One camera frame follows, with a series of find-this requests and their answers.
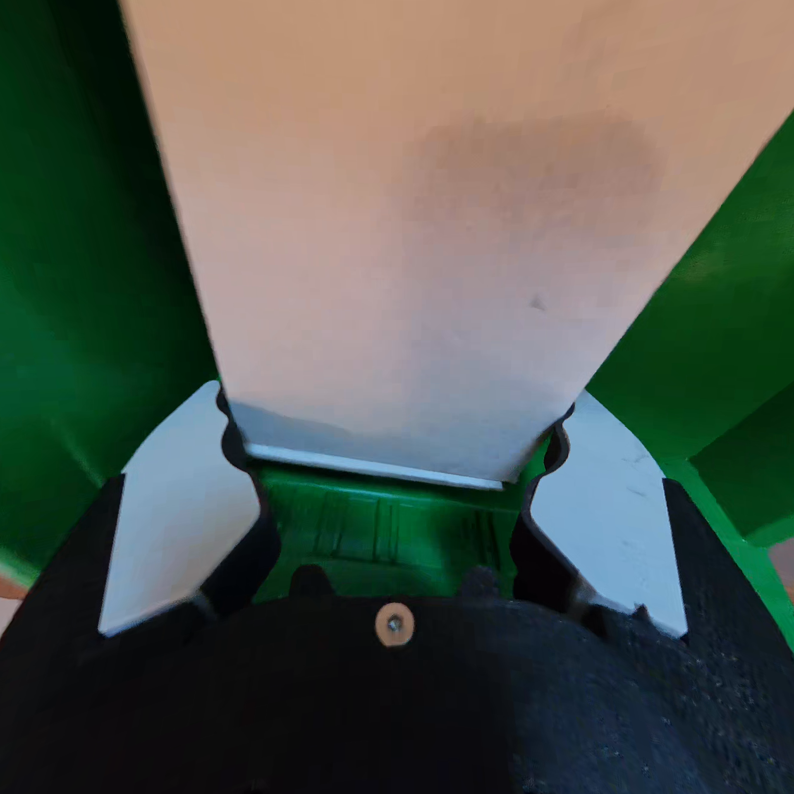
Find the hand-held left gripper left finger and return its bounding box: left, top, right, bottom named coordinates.
left=97, top=380, right=282, bottom=639

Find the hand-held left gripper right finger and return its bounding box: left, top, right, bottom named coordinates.
left=509, top=388, right=689, bottom=641

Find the green plastic bin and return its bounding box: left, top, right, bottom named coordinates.
left=0, top=0, right=794, bottom=655

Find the white cardboard box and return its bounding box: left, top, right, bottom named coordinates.
left=117, top=0, right=794, bottom=492

